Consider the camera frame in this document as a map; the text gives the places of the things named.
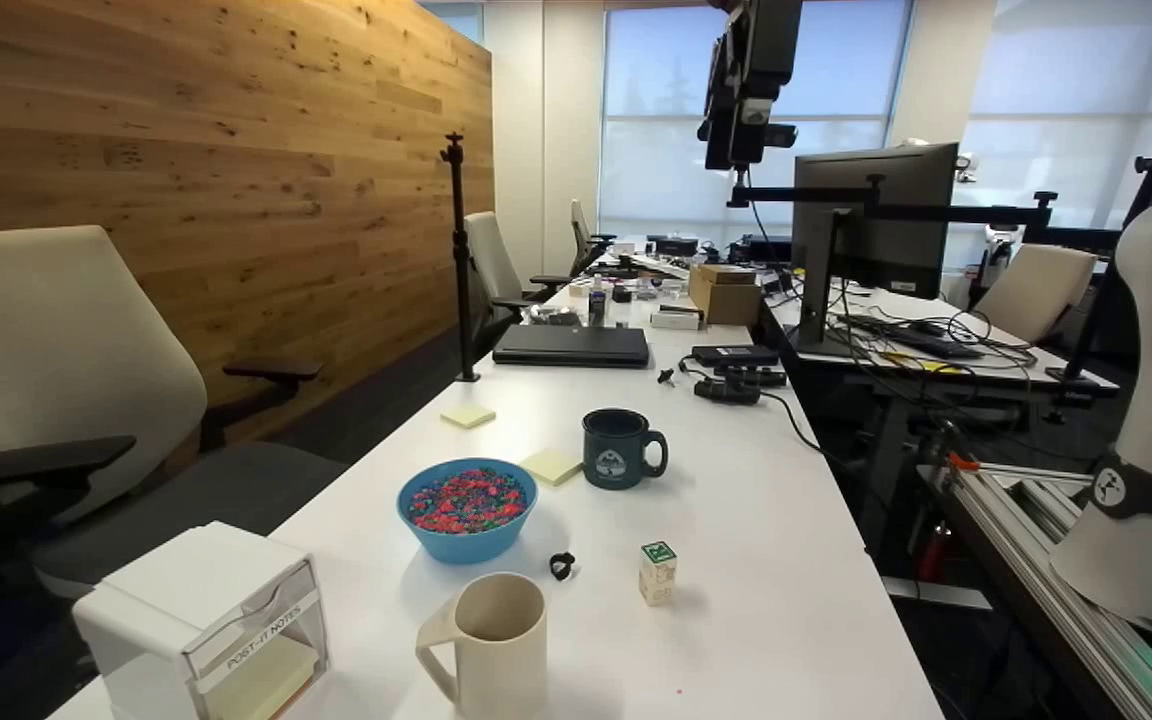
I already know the cardboard box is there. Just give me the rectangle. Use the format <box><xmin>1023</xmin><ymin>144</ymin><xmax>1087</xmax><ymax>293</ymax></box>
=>
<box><xmin>688</xmin><ymin>264</ymin><xmax>762</xmax><ymax>324</ymax></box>

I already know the white box dispenser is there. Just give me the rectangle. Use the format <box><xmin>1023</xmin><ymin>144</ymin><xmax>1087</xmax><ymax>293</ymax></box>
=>
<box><xmin>73</xmin><ymin>525</ymin><xmax>329</xmax><ymax>720</ymax></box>

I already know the far white office chair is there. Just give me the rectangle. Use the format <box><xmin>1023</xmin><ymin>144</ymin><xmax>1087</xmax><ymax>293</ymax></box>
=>
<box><xmin>466</xmin><ymin>211</ymin><xmax>566</xmax><ymax>346</ymax></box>

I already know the cream ceramic pitcher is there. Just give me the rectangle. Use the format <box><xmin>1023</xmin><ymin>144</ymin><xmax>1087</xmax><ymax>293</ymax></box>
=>
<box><xmin>415</xmin><ymin>574</ymin><xmax>547</xmax><ymax>720</ymax></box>

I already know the black power adapter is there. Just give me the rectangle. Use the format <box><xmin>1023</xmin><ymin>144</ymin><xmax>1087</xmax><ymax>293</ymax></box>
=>
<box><xmin>694</xmin><ymin>375</ymin><xmax>762</xmax><ymax>404</ymax></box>

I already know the blue bowl with candies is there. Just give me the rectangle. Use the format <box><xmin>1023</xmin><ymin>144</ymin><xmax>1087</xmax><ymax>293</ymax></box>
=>
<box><xmin>396</xmin><ymin>454</ymin><xmax>538</xmax><ymax>564</ymax></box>

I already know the closed black laptop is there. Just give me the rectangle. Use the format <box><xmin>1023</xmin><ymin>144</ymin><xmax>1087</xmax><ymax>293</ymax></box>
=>
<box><xmin>491</xmin><ymin>324</ymin><xmax>648</xmax><ymax>366</ymax></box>

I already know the yellow sticky note pad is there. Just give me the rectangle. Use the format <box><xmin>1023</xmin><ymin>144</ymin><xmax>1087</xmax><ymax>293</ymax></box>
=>
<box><xmin>526</xmin><ymin>449</ymin><xmax>579</xmax><ymax>483</ymax></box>

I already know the dark blue mug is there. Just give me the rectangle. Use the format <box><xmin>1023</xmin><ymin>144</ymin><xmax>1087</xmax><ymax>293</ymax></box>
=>
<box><xmin>584</xmin><ymin>407</ymin><xmax>669</xmax><ymax>490</ymax></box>

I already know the right beige office chair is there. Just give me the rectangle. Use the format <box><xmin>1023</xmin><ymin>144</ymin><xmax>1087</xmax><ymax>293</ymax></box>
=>
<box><xmin>974</xmin><ymin>242</ymin><xmax>1097</xmax><ymax>341</ymax></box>

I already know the small black clip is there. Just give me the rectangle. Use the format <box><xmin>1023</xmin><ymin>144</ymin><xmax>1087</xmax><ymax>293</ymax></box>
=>
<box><xmin>547</xmin><ymin>552</ymin><xmax>575</xmax><ymax>579</ymax></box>

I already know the computer monitor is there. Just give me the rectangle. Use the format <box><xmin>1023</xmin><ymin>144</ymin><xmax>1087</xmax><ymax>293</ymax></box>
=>
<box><xmin>793</xmin><ymin>144</ymin><xmax>958</xmax><ymax>346</ymax></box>

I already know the black tripod stand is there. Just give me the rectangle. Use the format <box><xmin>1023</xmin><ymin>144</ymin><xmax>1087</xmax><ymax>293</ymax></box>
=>
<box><xmin>440</xmin><ymin>131</ymin><xmax>476</xmax><ymax>384</ymax></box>

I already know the white office chair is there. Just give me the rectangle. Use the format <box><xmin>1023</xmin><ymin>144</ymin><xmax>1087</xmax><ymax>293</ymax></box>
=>
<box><xmin>0</xmin><ymin>224</ymin><xmax>343</xmax><ymax>594</ymax></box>
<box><xmin>466</xmin><ymin>211</ymin><xmax>566</xmax><ymax>346</ymax></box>

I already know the green top cube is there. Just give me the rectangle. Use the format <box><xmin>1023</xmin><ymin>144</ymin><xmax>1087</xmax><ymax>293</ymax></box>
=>
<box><xmin>641</xmin><ymin>539</ymin><xmax>676</xmax><ymax>564</ymax></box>

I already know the aluminium rail frame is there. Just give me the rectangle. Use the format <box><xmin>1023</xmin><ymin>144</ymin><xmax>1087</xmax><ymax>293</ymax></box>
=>
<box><xmin>924</xmin><ymin>452</ymin><xmax>1152</xmax><ymax>720</ymax></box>

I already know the cream bottom cube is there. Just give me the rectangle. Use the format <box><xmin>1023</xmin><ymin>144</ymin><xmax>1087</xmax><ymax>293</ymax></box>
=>
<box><xmin>641</xmin><ymin>560</ymin><xmax>676</xmax><ymax>608</ymax></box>

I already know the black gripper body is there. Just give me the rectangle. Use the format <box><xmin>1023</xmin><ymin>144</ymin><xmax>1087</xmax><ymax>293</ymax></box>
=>
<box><xmin>698</xmin><ymin>0</ymin><xmax>799</xmax><ymax>173</ymax></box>

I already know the pale sticky note pad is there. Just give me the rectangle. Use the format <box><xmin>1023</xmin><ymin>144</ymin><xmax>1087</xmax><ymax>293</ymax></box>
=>
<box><xmin>440</xmin><ymin>404</ymin><xmax>497</xmax><ymax>427</ymax></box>

